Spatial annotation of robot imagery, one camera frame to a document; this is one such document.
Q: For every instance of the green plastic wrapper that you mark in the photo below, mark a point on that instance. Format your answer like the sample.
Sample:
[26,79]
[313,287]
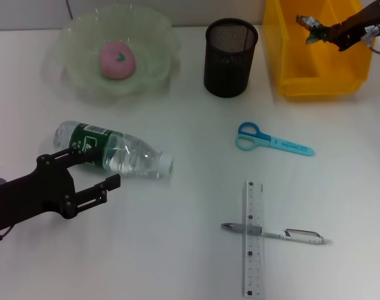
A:
[315,29]

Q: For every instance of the transparent plastic ruler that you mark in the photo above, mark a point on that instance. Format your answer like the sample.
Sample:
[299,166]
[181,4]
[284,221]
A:
[254,265]

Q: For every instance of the clear water bottle green label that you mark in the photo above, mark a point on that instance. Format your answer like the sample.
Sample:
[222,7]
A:
[130,153]

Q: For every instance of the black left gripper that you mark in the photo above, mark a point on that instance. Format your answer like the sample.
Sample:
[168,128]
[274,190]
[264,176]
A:
[37,195]

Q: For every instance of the black mesh pen holder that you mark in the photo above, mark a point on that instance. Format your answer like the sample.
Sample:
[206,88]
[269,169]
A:
[227,62]

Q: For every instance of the blue scissors with sheath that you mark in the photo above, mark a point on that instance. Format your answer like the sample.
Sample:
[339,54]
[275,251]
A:
[287,146]

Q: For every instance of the translucent green fruit bowl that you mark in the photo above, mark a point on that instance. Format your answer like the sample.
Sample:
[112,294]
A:
[77,47]

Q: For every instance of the white silver ballpoint pen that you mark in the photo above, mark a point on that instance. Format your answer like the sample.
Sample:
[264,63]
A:
[302,236]

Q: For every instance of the pink round ball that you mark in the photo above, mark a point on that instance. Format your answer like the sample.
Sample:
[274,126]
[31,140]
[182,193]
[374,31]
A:
[115,62]

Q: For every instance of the yellow plastic storage bin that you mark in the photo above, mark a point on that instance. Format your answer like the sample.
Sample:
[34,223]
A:
[302,62]

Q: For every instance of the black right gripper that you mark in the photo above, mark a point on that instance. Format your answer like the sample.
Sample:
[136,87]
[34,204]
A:
[365,20]

